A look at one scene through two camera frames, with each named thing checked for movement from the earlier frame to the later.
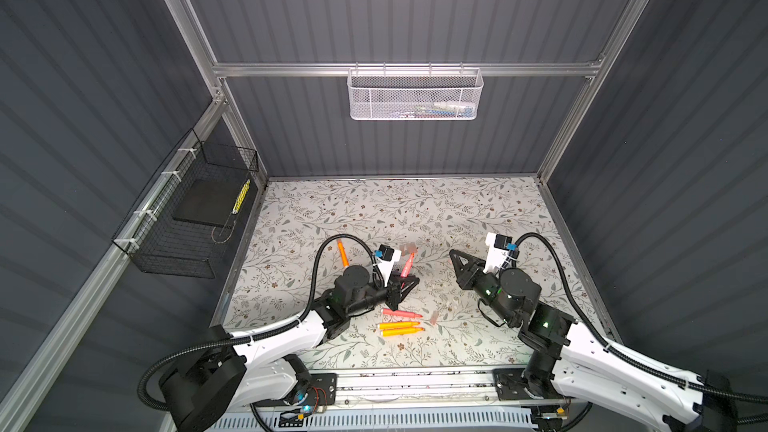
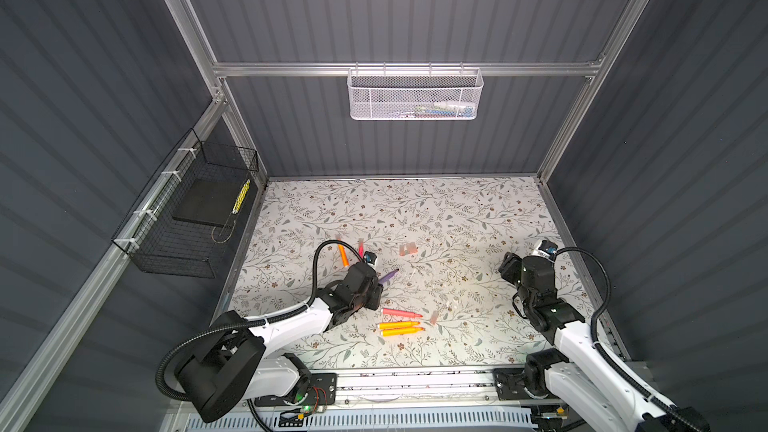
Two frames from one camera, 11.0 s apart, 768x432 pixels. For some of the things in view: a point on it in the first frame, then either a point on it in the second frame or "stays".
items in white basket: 440,109 stays
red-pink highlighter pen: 397,313 stays
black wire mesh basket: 184,223 stays
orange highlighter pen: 343,253 stays
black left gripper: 394,296 → 376,292
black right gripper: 467,274 → 510,266
